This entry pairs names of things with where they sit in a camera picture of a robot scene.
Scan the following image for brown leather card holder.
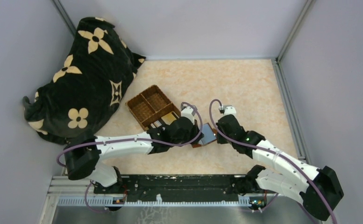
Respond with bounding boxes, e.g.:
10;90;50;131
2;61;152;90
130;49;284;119
192;123;217;148

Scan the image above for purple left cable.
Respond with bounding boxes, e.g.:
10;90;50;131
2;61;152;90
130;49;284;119
56;102;204;214

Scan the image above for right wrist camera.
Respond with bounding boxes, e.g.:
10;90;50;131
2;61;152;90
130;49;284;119
220;105;237;116

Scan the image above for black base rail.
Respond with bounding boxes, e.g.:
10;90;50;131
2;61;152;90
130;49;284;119
57;174;267;208

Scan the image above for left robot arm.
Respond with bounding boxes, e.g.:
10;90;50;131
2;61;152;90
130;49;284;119
62;117;204;193

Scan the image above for yellow card in basket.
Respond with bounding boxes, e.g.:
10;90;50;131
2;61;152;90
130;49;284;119
161;112;178;125

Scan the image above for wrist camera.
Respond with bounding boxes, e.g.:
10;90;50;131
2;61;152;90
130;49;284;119
220;105;237;116
181;105;196;124

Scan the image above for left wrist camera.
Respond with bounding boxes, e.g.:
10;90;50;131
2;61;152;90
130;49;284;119
181;105;196;124

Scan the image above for purple cable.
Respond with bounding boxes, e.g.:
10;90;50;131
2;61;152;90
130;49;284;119
56;102;204;214
208;98;338;224

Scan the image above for brown woven divided basket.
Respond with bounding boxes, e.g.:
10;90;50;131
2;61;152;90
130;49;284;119
126;85;180;131

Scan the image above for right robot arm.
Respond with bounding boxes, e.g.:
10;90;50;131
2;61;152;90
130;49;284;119
216;114;344;224

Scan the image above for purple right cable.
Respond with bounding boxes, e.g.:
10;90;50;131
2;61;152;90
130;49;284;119
208;98;338;224

